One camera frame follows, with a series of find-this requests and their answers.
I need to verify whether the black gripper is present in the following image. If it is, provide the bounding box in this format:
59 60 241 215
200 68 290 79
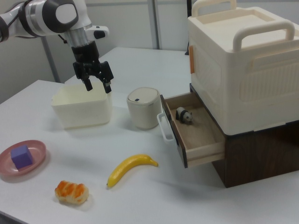
71 41 114 94

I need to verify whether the wooden drawer with white handle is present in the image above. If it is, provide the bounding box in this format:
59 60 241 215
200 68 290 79
157 91 226 168

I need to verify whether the dark wooden drawer cabinet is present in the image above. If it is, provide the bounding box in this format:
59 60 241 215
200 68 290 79
189 83 299 189

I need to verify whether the white rectangular plastic bin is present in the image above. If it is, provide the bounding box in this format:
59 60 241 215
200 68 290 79
50 84 113 130

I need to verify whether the small white trash can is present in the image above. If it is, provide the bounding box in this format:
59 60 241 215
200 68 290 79
127 87 163 130

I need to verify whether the yellow toy banana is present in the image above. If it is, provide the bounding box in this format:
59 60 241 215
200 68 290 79
107 154 159 188

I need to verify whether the toy panda figure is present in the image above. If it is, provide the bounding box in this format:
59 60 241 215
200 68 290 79
175 106 195 125

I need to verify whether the purple cube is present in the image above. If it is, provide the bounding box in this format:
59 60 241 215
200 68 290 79
10 144 33 170

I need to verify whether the pink plate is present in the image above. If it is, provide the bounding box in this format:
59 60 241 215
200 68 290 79
0 140 47 176

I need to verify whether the toy croissant bread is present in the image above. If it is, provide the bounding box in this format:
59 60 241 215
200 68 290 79
54 180 90 204

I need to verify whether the cream plastic storage box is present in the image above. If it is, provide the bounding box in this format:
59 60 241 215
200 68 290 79
187 0 299 135

